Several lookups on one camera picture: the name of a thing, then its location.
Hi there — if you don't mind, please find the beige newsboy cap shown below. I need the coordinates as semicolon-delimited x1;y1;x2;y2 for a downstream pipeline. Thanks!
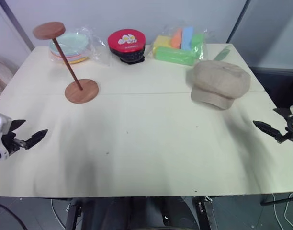
190;60;252;111

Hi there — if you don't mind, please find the clear plastic block bag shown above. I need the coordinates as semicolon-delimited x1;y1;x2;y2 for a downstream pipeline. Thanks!
148;23;209;67

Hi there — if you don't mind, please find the black metal table leg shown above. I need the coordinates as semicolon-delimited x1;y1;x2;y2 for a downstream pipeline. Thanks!
66;198;83;230
195;195;216;230

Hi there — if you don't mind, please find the black speckled bowl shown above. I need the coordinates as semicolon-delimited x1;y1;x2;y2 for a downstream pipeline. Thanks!
109;45;147;65

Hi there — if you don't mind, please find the small green foam block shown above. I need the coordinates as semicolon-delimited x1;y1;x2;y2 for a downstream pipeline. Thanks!
191;34;205;49

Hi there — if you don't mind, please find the red printed bowl lid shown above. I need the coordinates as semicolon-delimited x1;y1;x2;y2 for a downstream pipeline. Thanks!
107;29;147;55

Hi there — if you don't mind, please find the blue foam block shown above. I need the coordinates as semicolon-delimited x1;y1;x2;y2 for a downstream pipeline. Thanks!
180;25;195;52

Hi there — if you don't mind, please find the yellow plate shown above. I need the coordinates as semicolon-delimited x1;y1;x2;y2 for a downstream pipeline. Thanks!
53;56;90;65

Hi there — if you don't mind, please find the clear plastic plate bag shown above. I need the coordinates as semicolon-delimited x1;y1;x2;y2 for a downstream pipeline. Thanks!
47;25;112;66

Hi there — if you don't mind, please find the long green foam block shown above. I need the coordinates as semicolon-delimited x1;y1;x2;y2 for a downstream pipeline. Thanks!
155;46;197;66

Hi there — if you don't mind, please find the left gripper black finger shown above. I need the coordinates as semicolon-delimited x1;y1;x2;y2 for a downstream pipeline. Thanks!
10;119;26;132
23;129;49;150

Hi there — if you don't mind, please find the yellow foam block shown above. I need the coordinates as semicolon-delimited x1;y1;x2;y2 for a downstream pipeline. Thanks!
153;35;173;53

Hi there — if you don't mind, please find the pink plate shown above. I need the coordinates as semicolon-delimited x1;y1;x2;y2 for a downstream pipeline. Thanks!
49;49;91;61

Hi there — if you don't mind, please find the white floor cable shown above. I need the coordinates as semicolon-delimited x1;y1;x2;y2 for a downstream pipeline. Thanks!
282;191;293;230
50;198;67;225

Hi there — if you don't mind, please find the black floor cable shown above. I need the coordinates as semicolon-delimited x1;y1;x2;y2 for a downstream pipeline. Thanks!
260;191;293;207
0;200;28;230

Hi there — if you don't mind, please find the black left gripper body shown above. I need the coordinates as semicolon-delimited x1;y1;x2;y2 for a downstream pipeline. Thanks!
1;131;26;157

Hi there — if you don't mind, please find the green translucent plastic piece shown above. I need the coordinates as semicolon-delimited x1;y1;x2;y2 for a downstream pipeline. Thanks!
213;46;231;62

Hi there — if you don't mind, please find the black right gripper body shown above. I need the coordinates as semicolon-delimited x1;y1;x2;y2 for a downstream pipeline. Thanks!
280;114;293;144

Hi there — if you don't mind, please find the orange foam block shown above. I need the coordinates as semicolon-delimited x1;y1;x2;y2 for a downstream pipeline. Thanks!
170;27;183;49

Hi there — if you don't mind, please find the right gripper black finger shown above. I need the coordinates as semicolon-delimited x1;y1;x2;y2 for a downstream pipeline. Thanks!
252;120;283;143
273;108;291;118

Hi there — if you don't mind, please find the brown wooden hat stand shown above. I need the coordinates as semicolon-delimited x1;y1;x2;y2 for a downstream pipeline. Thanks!
32;22;100;104

